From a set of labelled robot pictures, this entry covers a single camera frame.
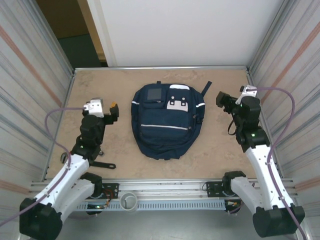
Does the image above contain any red pipe wrench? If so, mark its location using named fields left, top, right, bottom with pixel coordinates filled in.
left=60, top=152, right=117, bottom=170

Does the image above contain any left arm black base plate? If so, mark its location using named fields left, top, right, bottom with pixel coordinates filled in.
left=99, top=182, right=120, bottom=200

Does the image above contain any thin aluminium frame rail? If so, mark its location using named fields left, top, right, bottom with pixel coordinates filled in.
left=73, top=65, right=250, bottom=73

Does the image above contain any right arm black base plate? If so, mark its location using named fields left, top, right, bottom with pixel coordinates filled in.
left=206, top=180, right=226, bottom=200

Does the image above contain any wide aluminium extrusion rail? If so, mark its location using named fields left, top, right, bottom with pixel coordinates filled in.
left=29, top=177, right=300, bottom=203

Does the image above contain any grey plastic pipe fitting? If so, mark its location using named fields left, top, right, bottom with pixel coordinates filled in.
left=119, top=191, right=139, bottom=213

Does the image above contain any navy blue backpack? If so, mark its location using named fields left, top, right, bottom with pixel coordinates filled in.
left=131, top=80, right=213, bottom=161

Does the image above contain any slotted grey cable tray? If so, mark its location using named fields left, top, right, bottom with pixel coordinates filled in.
left=74, top=201, right=227, bottom=212

